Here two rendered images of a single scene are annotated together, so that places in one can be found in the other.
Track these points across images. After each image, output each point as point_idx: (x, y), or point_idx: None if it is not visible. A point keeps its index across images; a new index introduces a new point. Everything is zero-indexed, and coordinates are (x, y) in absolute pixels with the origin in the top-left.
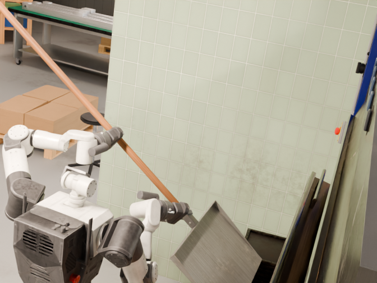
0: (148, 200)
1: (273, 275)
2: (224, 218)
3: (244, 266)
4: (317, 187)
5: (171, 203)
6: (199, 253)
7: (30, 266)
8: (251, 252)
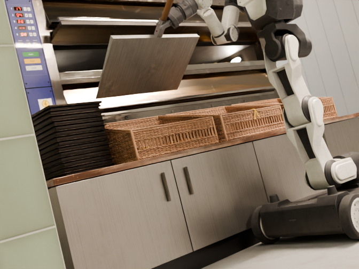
0: None
1: (184, 21)
2: (110, 55)
3: (126, 86)
4: (90, 17)
5: (176, 6)
6: (169, 51)
7: (295, 5)
8: (104, 87)
